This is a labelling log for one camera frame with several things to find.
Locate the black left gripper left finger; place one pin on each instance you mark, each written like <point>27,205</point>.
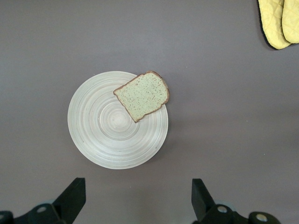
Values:
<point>58,210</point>

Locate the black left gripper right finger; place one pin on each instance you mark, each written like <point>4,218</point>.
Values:
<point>210,212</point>

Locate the round wooden plate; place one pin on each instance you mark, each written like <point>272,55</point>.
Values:
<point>105,144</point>

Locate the brown bread slice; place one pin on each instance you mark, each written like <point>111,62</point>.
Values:
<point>142,98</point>

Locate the yellow quilted oven mitt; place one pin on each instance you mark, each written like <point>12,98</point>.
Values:
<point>271,23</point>
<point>293,21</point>

